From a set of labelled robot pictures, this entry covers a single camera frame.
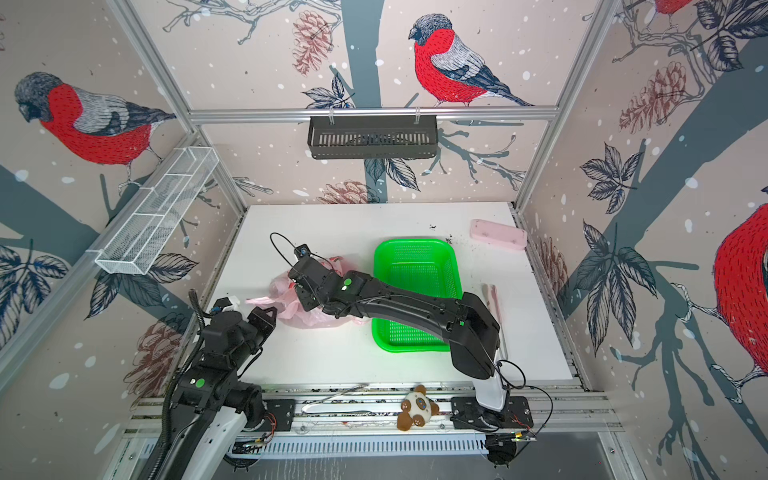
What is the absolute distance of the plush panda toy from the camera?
0.72 metres

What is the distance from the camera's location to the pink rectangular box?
3.59 ft

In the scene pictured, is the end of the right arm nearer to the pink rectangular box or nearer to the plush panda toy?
the plush panda toy

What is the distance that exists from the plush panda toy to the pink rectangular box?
0.59m
